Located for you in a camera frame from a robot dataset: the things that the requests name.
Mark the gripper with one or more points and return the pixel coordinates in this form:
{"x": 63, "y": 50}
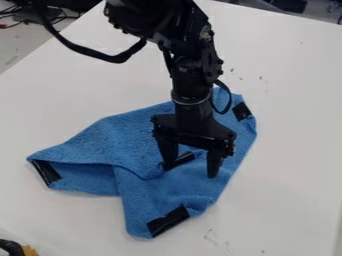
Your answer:
{"x": 192, "y": 125}

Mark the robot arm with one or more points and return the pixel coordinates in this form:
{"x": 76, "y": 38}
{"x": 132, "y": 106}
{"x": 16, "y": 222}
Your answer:
{"x": 182, "y": 36}

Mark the blue cloth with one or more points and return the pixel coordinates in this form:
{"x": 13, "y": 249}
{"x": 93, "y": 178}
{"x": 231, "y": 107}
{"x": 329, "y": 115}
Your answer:
{"x": 133, "y": 156}

